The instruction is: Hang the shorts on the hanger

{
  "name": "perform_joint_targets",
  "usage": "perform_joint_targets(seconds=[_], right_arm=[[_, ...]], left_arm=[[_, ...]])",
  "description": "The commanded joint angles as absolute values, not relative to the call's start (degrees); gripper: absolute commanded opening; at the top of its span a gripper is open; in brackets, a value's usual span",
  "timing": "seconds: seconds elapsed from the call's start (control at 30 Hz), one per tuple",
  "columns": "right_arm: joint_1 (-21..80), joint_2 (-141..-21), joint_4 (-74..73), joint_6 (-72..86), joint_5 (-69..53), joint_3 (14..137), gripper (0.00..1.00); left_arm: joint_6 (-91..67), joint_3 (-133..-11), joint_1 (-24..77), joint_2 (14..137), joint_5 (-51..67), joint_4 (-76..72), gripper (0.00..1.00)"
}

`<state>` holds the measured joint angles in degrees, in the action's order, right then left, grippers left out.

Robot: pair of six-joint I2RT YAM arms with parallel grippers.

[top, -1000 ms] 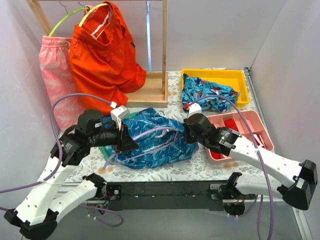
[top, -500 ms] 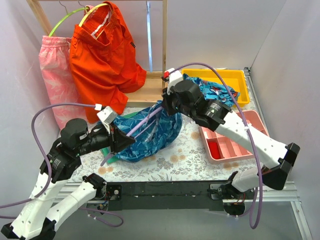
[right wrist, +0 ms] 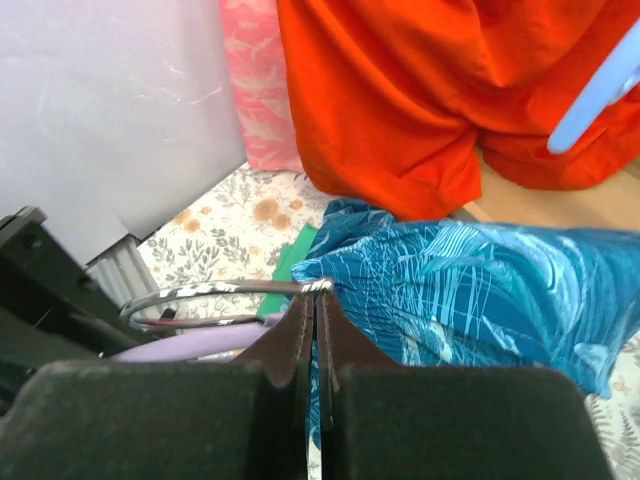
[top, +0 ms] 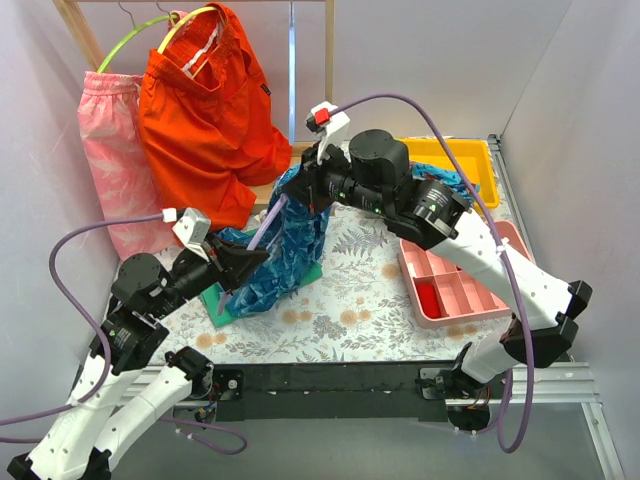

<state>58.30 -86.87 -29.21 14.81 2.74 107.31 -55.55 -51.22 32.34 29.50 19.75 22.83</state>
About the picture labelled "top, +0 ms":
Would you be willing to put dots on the light blue hanger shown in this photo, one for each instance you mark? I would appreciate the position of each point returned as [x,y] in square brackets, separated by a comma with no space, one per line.
[291,74]

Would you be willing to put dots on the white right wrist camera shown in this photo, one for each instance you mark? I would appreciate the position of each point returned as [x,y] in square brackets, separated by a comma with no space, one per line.
[329,125]

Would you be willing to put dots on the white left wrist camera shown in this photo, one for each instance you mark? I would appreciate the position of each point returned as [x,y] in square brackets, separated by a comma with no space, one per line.
[190,227]

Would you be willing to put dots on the green folded cloth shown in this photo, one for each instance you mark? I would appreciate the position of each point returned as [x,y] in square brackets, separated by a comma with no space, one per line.
[211,298]

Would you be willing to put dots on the pink divided tray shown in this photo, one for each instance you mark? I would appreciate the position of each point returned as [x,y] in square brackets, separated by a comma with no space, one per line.
[462,299]

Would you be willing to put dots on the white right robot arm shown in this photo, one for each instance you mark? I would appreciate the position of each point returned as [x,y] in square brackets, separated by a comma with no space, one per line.
[544,308]

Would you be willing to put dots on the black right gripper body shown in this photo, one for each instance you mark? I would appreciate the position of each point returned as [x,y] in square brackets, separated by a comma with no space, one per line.
[310,175]

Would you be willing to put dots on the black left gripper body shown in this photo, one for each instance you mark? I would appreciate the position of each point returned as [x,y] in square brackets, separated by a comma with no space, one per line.
[220,257]

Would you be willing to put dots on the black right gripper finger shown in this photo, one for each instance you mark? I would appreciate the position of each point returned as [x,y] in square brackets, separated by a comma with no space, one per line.
[310,160]
[303,187]

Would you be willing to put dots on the dark blue shark shorts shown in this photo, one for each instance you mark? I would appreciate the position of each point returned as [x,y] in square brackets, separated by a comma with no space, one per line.
[295,242]

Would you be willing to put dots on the lilac hanger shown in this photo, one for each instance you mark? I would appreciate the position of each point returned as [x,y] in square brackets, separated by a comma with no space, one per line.
[271,215]

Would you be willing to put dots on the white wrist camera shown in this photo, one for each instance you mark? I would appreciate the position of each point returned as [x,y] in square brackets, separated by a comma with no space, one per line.
[329,125]
[190,227]

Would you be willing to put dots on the green hanger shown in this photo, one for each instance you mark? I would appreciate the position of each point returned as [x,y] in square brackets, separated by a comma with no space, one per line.
[171,19]

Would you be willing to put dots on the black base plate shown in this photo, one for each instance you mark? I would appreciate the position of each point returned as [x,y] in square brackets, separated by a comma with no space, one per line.
[358,390]

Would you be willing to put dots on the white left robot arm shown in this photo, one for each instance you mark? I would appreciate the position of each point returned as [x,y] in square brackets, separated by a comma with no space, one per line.
[88,438]

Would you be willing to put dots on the orange shorts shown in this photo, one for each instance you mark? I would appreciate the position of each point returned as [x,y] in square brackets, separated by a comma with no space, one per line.
[205,120]

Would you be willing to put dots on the red rolled cloth front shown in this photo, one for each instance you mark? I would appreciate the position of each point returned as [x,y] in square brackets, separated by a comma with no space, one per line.
[428,299]

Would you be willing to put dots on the pink patterned shorts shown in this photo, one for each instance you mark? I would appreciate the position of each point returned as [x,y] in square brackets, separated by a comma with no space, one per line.
[108,115]

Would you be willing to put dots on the light blue patterned shorts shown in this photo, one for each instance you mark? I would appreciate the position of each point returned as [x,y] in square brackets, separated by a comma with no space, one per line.
[449,178]

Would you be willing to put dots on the wooden clothes rack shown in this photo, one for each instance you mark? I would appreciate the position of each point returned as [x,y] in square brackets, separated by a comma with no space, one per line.
[308,71]

